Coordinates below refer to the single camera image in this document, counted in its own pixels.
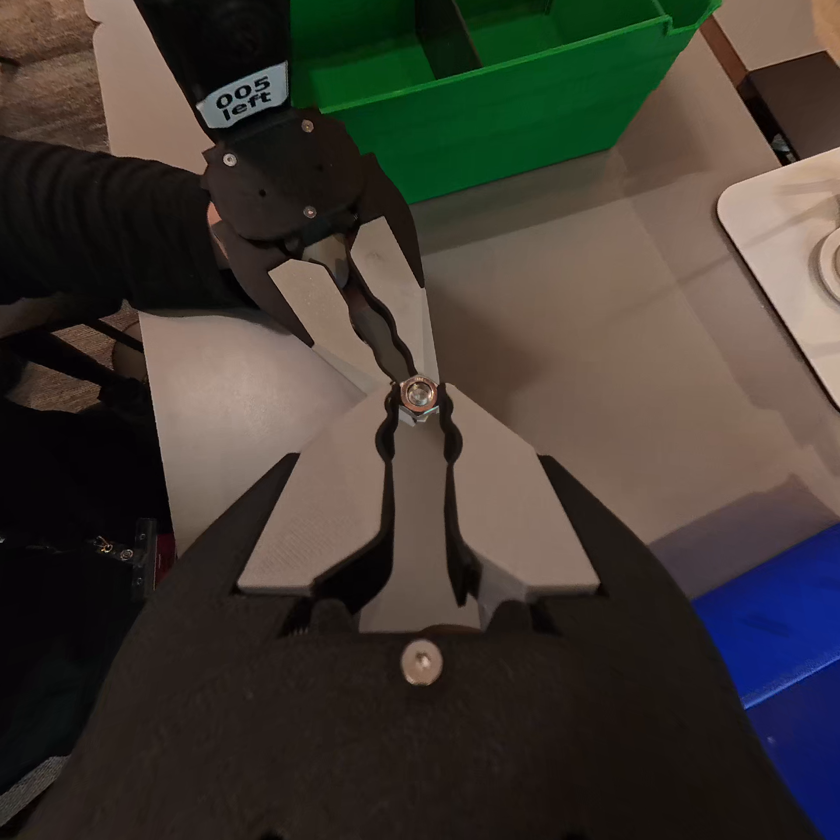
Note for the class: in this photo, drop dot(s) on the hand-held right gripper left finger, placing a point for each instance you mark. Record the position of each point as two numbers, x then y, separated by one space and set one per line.
315 518

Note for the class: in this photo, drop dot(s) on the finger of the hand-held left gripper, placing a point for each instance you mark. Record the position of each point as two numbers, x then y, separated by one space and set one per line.
315 308
400 289

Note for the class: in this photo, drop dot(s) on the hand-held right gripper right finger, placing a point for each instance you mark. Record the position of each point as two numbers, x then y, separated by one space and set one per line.
525 518

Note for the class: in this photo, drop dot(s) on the steel hex nut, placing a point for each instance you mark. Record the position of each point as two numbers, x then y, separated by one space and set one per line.
405 410

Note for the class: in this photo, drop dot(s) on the green plastic bin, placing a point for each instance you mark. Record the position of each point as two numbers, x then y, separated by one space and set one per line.
492 131

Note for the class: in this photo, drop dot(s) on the blue plastic bin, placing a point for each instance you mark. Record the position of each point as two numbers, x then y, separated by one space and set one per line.
774 656

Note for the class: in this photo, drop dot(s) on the person's left forearm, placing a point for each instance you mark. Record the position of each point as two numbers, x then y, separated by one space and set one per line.
98 223

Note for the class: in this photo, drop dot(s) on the person's left hand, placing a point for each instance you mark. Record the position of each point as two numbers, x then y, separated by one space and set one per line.
215 220

